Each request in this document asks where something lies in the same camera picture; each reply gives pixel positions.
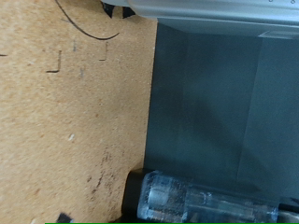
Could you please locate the glass oven door with handle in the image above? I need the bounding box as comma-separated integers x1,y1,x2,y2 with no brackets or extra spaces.
121,18,299,224

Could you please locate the silver toaster oven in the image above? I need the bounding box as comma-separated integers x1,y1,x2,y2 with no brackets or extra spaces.
101,0,299,40

